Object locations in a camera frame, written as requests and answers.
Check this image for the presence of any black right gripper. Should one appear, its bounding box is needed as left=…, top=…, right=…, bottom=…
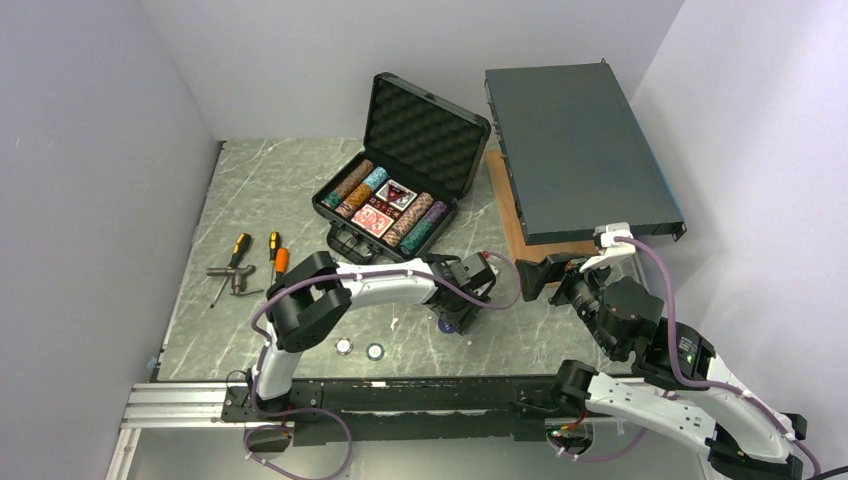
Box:
left=514, top=250, right=620, bottom=356

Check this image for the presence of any blue small blind button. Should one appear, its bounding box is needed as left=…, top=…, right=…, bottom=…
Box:
left=437, top=319, right=456, bottom=334

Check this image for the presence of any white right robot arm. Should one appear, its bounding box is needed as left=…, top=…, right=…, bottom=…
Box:
left=516, top=253, right=806, bottom=479

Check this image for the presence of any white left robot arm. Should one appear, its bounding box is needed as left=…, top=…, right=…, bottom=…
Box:
left=247, top=251, right=498, bottom=420

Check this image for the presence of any black poker set case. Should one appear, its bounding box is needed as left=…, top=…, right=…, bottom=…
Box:
left=311, top=72, right=492, bottom=264

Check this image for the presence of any wooden board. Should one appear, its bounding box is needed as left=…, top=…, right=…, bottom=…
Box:
left=484, top=150, right=596, bottom=262

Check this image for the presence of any teal poker chip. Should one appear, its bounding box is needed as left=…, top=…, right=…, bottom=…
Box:
left=366, top=343, right=385, bottom=361

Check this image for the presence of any green chip stack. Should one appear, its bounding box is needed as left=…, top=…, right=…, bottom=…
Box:
left=399, top=219, right=435, bottom=255

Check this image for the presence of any dark teal rack server box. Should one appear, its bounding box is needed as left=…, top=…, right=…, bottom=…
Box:
left=484, top=61, right=687, bottom=245

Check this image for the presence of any purple chip stack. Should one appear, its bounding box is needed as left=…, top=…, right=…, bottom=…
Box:
left=421, top=201, right=448, bottom=225

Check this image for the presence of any brown blue chip row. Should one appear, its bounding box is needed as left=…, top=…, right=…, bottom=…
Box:
left=383, top=193, right=434, bottom=247

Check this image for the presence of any white brown poker chip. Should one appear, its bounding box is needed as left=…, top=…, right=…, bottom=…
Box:
left=335, top=337, right=353, bottom=356

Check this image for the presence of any red playing card deck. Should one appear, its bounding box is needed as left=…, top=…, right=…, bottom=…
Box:
left=352, top=205, right=395, bottom=238

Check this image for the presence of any red die in case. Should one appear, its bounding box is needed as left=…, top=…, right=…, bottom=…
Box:
left=368, top=196, right=403, bottom=220

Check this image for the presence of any orange yellow chip stack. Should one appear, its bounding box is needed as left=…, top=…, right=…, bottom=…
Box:
left=335, top=182, right=373, bottom=218

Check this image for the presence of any light blue chip stack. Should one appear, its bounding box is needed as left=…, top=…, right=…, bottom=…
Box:
left=363, top=167, right=389, bottom=191

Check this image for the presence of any brown grey chip row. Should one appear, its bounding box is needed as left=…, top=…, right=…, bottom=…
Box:
left=322, top=160, right=375, bottom=209

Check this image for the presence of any grey metal pipe fitting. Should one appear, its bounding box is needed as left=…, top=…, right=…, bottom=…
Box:
left=206, top=264, right=261, bottom=297

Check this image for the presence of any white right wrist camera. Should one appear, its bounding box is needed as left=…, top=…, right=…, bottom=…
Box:
left=580, top=222, right=636, bottom=273

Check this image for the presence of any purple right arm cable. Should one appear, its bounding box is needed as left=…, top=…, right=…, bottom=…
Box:
left=612, top=236, right=823, bottom=480

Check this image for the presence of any orange black handled screwdriver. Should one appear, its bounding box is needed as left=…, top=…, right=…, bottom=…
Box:
left=269, top=231, right=289, bottom=284

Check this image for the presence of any black yellow handled screwdriver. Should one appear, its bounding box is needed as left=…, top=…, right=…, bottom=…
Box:
left=210, top=233, right=252, bottom=308

